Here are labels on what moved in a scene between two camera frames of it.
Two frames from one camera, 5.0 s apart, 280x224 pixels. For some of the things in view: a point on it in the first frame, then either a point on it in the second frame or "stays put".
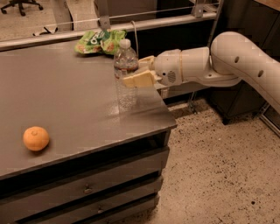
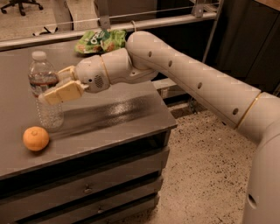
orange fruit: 36,138 stays put
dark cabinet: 260,25 stays put
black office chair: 19,3 stays put
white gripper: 166,67 → 89,73
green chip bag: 107,40 stays put
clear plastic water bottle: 126,62 → 43,75
